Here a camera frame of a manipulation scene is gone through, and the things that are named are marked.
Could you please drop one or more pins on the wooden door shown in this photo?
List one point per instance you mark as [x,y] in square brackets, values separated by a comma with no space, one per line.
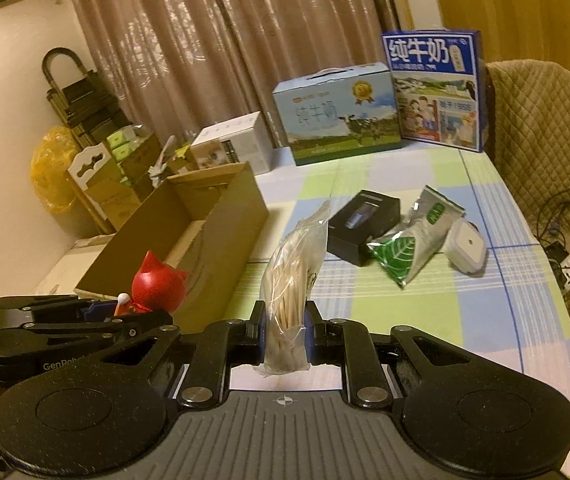
[505,10]

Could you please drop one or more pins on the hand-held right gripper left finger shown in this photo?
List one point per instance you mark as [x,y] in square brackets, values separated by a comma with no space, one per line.
[261,327]

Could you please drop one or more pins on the white square lidded container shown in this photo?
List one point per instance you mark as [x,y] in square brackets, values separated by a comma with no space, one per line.
[467,247]

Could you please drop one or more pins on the light blue milk carton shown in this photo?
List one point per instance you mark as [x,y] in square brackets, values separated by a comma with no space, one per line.
[335,115]

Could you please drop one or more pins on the quilted covered chair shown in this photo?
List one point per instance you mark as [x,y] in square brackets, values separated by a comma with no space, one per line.
[540,130]

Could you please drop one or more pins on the yellow plastic bag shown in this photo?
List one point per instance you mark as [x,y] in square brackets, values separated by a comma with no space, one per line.
[52,175]

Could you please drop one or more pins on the black product box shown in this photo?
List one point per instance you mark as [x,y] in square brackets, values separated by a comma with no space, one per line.
[360,225]

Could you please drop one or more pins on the folded black step ladder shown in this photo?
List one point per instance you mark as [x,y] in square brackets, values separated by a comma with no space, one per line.
[85,100]

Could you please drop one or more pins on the brown storage carton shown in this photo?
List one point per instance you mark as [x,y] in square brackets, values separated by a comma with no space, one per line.
[135,180]

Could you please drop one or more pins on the bag of cotton swabs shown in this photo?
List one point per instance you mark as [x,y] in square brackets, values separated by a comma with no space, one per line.
[292,280]

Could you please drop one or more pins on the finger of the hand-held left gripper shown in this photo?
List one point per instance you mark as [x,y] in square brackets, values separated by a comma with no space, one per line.
[135,328]
[100,312]

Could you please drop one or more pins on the brown patterned curtain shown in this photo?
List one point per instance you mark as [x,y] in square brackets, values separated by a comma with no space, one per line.
[215,35]

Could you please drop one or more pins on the silver green leaf tea pouch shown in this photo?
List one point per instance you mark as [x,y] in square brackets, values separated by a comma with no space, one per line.
[415,245]

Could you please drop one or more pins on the dark blue milk carton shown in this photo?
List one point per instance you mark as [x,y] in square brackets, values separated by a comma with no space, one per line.
[435,90]

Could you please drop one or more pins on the red cat figurine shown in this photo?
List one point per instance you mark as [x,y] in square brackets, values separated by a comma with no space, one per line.
[157,285]

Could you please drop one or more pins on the small brown cardboard box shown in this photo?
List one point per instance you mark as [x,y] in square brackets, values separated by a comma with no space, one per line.
[182,162]

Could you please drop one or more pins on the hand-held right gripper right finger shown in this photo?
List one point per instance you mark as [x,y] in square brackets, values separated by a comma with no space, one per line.
[308,330]

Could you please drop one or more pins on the white appliance box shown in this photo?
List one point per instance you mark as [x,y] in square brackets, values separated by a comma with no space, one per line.
[235,145]

